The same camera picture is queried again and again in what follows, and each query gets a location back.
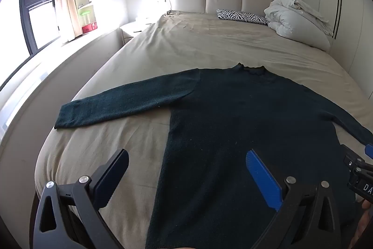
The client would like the dark green knit sweater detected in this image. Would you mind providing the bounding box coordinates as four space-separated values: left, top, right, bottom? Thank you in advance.
54 63 373 249

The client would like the bed with beige sheet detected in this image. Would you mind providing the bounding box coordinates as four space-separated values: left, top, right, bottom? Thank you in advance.
34 10 373 249

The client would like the white nightstand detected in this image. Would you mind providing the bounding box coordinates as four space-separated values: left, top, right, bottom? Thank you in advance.
120 22 152 45

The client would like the black framed window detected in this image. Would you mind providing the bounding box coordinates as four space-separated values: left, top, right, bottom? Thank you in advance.
0 0 62 86

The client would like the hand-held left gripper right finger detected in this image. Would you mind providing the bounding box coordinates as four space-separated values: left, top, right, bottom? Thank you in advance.
245 149 341 249

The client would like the zebra print pillow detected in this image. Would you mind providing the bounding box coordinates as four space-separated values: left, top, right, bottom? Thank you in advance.
216 9 270 25

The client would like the white folded duvet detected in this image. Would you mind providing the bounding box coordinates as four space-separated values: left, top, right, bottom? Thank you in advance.
264 0 334 51

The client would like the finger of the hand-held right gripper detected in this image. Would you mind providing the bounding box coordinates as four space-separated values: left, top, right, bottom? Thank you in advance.
340 143 373 172

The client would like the green plastic stool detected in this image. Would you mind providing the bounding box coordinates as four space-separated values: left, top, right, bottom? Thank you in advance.
80 10 92 27

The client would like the white window bench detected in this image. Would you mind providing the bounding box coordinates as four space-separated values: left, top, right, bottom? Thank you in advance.
0 30 126 156

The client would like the red box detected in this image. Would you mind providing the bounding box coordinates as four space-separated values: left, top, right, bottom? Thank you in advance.
82 22 98 34

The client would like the white wardrobe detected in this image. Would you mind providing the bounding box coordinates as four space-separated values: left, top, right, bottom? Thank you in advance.
318 0 373 98

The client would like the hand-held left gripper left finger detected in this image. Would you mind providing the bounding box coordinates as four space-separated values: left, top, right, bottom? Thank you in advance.
33 149 129 249

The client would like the person's right hand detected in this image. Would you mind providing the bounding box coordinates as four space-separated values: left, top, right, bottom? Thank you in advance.
356 199 373 249

